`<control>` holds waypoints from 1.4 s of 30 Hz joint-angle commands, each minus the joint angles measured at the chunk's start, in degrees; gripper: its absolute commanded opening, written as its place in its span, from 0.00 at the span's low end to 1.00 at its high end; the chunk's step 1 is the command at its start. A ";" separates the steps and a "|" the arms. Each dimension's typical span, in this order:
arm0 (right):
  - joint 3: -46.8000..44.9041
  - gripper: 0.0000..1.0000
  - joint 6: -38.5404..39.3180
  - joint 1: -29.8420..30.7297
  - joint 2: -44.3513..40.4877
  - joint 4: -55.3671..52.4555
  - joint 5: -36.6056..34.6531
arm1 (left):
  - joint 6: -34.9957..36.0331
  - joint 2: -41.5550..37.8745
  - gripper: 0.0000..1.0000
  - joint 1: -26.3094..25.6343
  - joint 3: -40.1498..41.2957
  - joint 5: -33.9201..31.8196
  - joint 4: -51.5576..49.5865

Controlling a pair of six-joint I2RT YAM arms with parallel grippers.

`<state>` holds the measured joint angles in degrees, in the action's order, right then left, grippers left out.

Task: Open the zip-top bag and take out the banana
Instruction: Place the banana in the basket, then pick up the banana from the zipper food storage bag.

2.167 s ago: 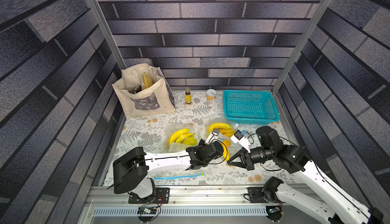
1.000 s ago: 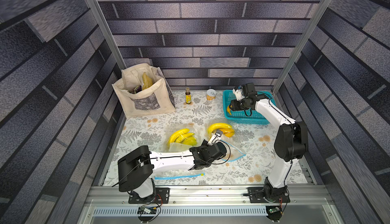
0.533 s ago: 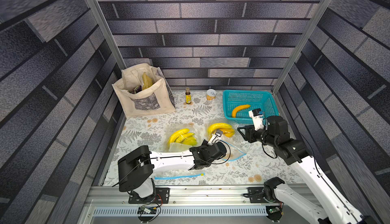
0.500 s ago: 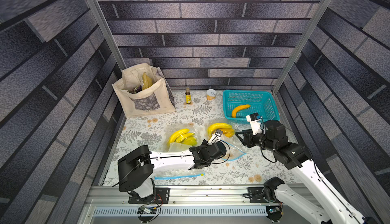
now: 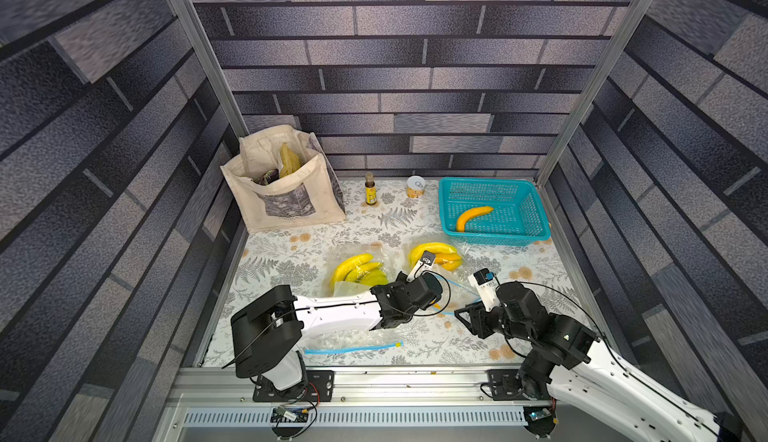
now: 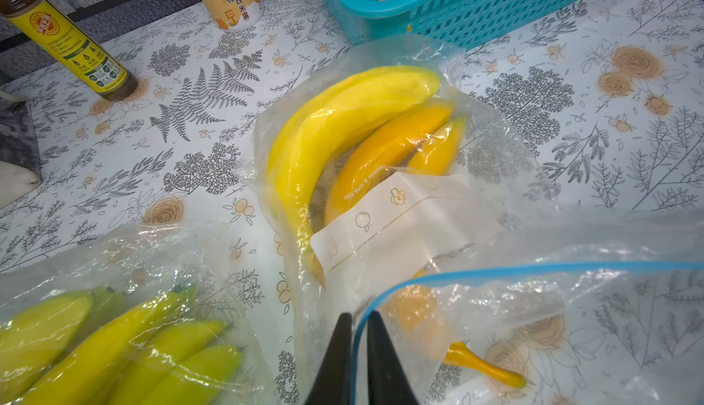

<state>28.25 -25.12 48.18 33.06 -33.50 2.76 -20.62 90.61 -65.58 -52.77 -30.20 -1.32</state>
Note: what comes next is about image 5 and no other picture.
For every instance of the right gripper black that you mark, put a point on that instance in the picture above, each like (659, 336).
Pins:
(480, 316)

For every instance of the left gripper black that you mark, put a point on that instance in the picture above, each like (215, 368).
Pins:
(402, 282)

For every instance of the clear zip-top bag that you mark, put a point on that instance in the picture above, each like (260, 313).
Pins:
(457, 290)
(343, 323)

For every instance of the banana bunch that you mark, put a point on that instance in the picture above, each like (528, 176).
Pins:
(447, 256)
(359, 270)

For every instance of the single orange banana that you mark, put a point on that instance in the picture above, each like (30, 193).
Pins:
(470, 215)

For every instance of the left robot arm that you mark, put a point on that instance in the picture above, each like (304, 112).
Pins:
(266, 332)

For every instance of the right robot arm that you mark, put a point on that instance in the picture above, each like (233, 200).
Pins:
(568, 362)

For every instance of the beige canvas tote bag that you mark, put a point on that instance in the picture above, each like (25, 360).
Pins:
(310, 196)

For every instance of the teal plastic basket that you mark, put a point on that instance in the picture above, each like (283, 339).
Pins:
(492, 212)

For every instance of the small brown sauce bottle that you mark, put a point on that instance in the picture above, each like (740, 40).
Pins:
(370, 189)

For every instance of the right circuit board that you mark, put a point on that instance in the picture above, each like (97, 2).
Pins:
(534, 414)

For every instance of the circuit board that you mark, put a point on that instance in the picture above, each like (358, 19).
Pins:
(290, 415)
(534, 414)

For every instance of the small yellow tin can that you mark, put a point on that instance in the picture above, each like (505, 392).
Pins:
(415, 187)

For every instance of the left circuit board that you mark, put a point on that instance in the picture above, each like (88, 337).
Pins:
(290, 415)

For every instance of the yellow item in tote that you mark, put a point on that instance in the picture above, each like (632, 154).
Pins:
(291, 162)

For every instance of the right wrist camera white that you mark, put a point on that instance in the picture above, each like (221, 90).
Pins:
(486, 285)

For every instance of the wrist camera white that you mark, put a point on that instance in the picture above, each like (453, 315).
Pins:
(486, 285)
(424, 263)

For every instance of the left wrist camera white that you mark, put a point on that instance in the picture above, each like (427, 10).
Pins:
(424, 263)

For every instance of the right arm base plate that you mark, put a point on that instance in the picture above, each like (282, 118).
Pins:
(502, 385)

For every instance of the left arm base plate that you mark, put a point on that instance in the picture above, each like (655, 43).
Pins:
(315, 386)

